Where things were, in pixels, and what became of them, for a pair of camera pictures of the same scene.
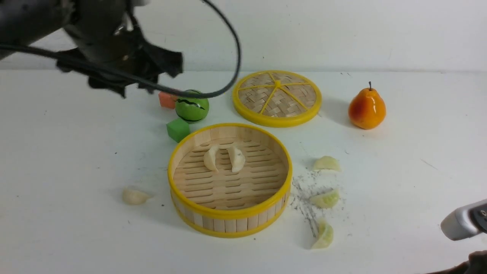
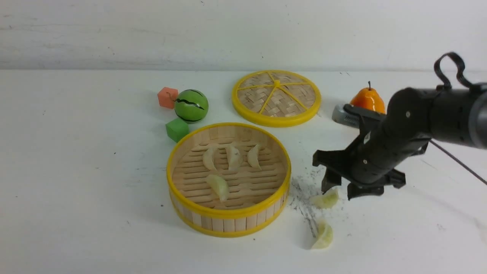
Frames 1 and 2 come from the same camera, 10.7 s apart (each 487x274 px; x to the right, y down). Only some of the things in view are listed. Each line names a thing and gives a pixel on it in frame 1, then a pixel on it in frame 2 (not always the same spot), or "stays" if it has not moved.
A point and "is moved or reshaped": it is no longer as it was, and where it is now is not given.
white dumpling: [132, 195] -> [252, 157]
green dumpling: [326, 200] stays
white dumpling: [237, 159] stays
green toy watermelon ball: [191, 110] stays
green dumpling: [327, 162] is moved or reshaped
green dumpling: [326, 233] stays
